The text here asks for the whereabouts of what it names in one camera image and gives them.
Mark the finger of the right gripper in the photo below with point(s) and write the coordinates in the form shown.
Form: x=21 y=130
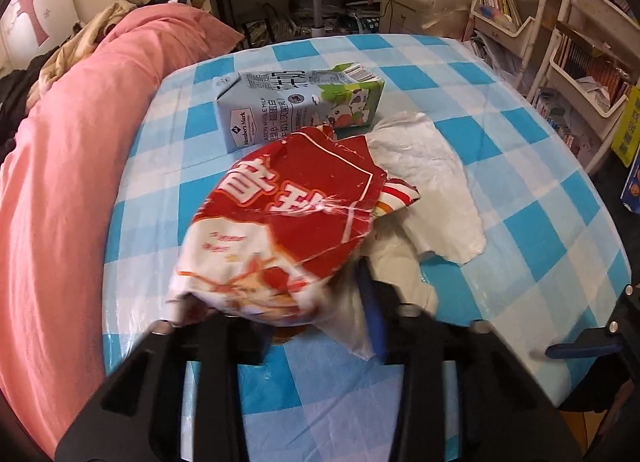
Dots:
x=576 y=351

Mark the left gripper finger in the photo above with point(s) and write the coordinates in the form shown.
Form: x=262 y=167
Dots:
x=380 y=302

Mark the red white snack bag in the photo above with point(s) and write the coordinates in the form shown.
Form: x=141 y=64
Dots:
x=280 y=223

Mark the white plastic bag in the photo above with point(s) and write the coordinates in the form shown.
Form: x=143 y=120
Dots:
x=384 y=266

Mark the blue white checkered tablecloth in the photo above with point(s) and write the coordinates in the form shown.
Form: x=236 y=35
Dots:
x=554 y=263

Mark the white paper tissue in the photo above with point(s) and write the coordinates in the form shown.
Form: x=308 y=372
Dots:
x=444 y=221

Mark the blue yellow box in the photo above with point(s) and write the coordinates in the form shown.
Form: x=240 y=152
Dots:
x=625 y=145

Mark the white blue milk carton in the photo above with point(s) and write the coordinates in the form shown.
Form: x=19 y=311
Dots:
x=259 y=107

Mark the white drawer cabinet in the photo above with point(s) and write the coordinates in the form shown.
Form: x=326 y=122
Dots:
x=404 y=16

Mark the white book shelf rack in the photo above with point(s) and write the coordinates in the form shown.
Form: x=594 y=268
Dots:
x=578 y=64

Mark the pink duvet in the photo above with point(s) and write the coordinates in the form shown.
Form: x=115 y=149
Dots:
x=58 y=189

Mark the beige jacket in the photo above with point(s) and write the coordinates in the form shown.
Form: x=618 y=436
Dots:
x=85 y=41

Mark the black clothes pile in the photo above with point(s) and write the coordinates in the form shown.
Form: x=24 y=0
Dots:
x=14 y=89

